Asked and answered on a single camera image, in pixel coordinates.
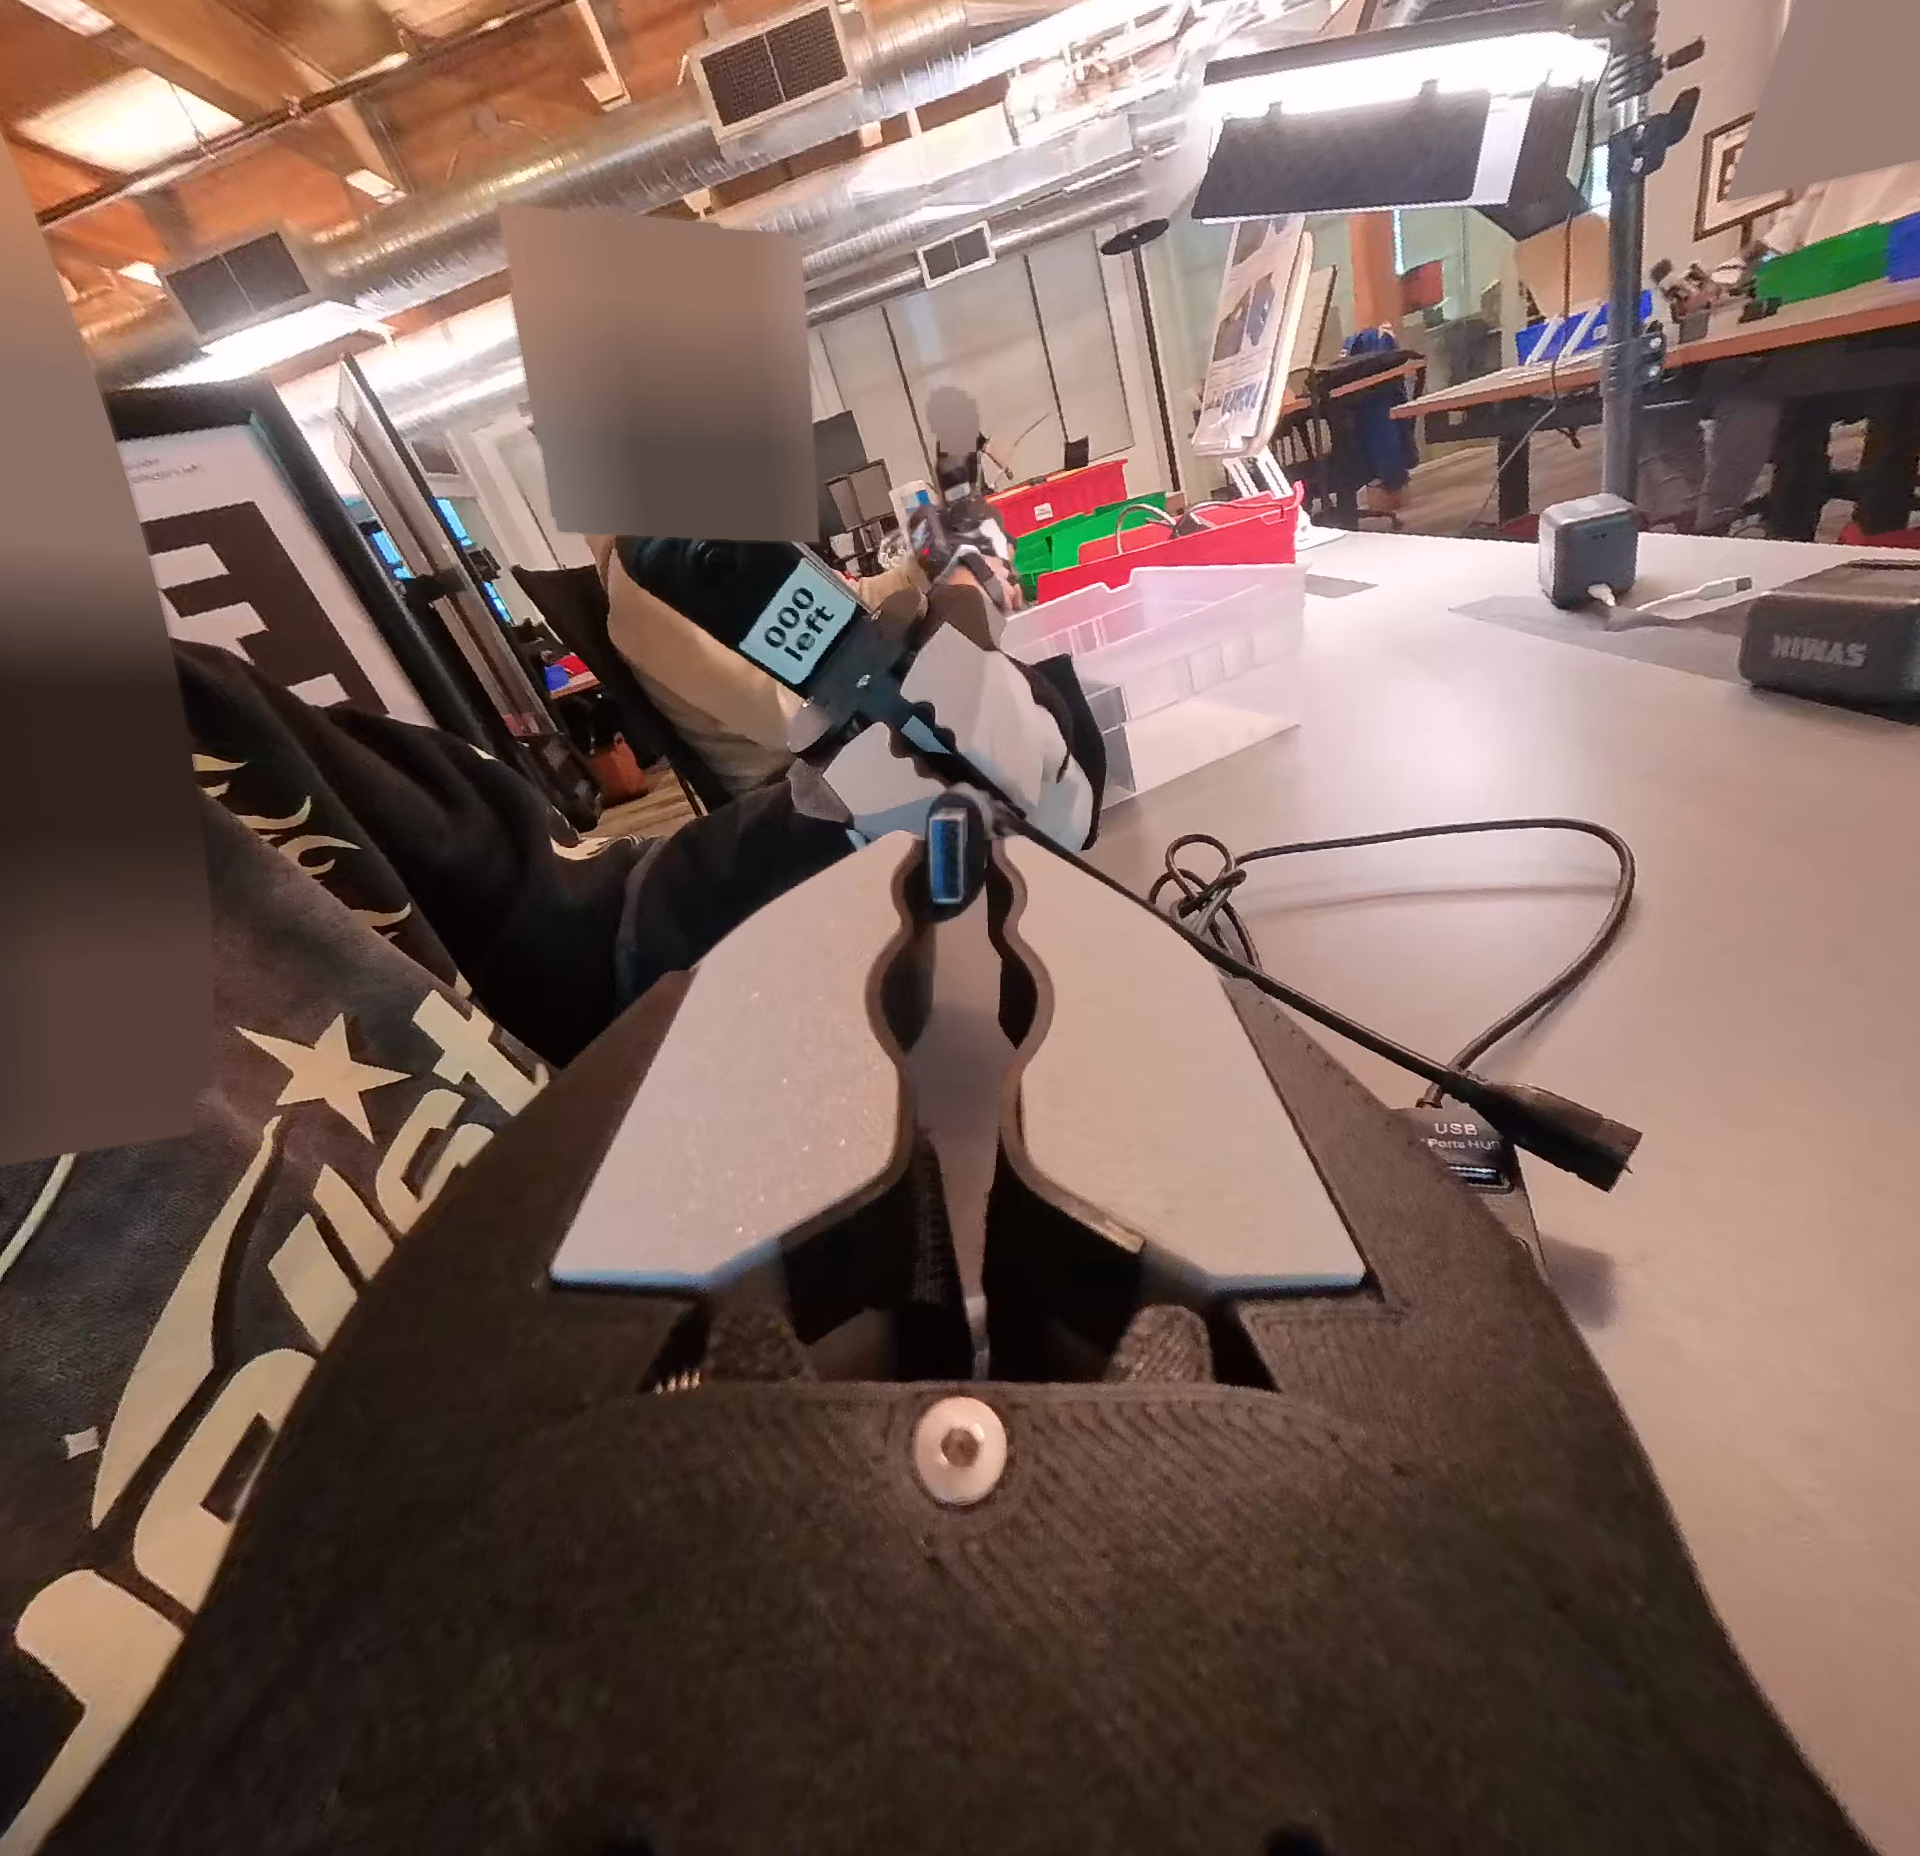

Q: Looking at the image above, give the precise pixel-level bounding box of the person's left forearm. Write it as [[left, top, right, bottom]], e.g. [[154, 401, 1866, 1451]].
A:
[[171, 640, 871, 1069]]

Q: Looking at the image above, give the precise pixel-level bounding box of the clear plastic bin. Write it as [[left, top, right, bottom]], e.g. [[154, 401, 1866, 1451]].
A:
[[994, 557, 1310, 801]]

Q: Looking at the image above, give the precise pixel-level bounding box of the green plastic bin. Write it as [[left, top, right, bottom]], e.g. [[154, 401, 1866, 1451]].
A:
[[1754, 220, 1897, 310], [1010, 490, 1189, 578]]

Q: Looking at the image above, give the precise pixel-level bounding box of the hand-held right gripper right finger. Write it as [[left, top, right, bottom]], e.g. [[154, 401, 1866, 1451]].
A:
[[992, 833, 1372, 1344]]

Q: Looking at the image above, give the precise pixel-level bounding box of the ceiling air vent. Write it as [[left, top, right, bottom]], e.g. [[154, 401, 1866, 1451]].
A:
[[684, 0, 861, 142]]

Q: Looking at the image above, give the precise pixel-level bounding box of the person's left hand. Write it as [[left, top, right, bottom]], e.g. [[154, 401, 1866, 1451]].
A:
[[825, 581, 1108, 858]]

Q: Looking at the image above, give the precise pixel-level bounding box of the framed marker sign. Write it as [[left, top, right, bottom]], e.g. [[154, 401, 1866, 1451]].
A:
[[111, 376, 411, 717]]

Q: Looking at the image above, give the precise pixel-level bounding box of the black rectangular device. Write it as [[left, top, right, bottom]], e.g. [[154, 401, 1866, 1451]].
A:
[[1738, 557, 1920, 727]]

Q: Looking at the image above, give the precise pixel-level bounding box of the led panel light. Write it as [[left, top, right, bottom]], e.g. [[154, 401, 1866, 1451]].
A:
[[1194, 17, 1619, 247]]

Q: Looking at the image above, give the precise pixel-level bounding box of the long black usb hub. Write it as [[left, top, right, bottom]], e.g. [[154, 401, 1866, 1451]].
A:
[[1406, 1102, 1551, 1268]]

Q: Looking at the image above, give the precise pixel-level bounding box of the thick black cable blue plug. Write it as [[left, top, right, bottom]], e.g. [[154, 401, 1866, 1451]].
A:
[[920, 794, 1643, 1196]]

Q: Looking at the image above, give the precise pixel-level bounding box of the dark printed sweatshirt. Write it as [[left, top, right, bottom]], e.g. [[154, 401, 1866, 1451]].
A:
[[0, 791, 562, 1856]]

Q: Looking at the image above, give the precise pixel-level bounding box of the white charger cable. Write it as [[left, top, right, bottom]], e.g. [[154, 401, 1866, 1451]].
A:
[[1601, 574, 1757, 629]]

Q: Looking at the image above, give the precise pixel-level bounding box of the long wooden desk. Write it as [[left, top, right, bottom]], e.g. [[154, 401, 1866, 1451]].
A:
[[1387, 288, 1920, 537]]

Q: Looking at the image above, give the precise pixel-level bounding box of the blue jacket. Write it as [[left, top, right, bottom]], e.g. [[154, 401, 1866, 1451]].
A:
[[1337, 320, 1421, 517]]

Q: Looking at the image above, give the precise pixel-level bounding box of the red plastic bin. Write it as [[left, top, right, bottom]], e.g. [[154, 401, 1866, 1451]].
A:
[[1034, 483, 1307, 604]]

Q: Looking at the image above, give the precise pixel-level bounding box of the blue plastic bin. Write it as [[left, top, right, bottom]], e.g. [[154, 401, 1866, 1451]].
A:
[[1513, 288, 1655, 368]]

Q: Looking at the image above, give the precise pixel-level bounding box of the instruction sheet on board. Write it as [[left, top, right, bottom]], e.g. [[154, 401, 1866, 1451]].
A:
[[1194, 214, 1320, 499]]

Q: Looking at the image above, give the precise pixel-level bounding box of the grey cube charger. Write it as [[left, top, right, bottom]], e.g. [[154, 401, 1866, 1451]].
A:
[[1534, 492, 1643, 616]]

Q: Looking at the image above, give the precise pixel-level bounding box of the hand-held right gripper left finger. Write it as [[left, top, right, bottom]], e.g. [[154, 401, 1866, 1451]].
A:
[[546, 833, 930, 1344]]

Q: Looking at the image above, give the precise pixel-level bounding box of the black light stand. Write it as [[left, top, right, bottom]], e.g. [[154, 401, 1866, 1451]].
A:
[[1587, 0, 1705, 537]]

